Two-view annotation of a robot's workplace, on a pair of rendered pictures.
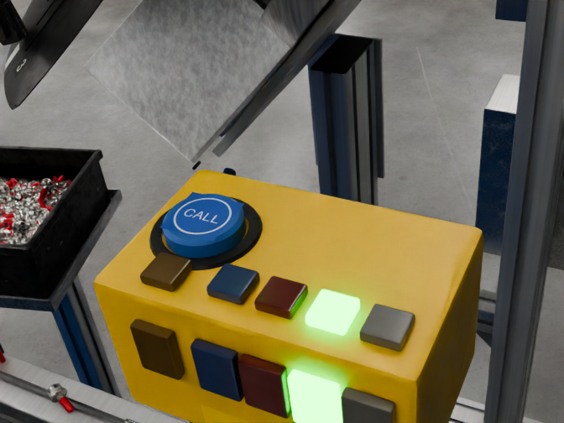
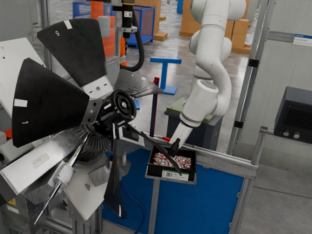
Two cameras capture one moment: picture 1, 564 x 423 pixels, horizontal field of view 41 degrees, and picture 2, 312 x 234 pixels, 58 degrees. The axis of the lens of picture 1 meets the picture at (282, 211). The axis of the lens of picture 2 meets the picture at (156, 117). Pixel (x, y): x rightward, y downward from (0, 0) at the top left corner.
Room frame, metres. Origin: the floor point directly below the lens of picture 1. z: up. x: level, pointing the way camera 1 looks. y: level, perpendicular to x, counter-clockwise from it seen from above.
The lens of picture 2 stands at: (1.70, -0.01, 1.60)
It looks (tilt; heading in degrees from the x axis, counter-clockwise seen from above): 26 degrees down; 168
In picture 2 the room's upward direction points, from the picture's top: 6 degrees clockwise
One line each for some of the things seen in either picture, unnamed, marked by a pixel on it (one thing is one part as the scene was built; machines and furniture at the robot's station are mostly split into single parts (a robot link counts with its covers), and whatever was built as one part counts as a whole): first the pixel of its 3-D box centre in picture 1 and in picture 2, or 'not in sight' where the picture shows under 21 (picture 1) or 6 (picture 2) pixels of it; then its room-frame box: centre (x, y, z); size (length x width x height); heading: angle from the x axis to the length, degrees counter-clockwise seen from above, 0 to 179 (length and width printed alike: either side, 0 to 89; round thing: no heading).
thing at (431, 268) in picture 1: (297, 328); not in sight; (0.26, 0.00, 1.02); 0.16 x 0.10 x 0.11; 59
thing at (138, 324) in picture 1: (158, 349); not in sight; (0.24, 0.07, 1.04); 0.02 x 0.01 x 0.03; 59
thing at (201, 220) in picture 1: (205, 227); not in sight; (0.29, 0.04, 1.08); 0.04 x 0.04 x 0.02
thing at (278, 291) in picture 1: (281, 297); not in sight; (0.23, 0.00, 1.08); 0.02 x 0.02 x 0.01; 59
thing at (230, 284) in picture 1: (232, 283); not in sight; (0.24, 0.03, 1.08); 0.02 x 0.02 x 0.01; 59
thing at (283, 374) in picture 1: (265, 386); not in sight; (0.21, 0.02, 1.04); 0.02 x 0.01 x 0.03; 59
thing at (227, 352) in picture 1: (218, 370); not in sight; (0.22, 0.04, 1.04); 0.02 x 0.01 x 0.03; 59
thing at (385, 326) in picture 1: (387, 326); not in sight; (0.21, -0.04, 1.08); 0.02 x 0.02 x 0.01; 59
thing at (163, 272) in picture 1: (166, 271); not in sight; (0.26, 0.06, 1.08); 0.02 x 0.02 x 0.01; 59
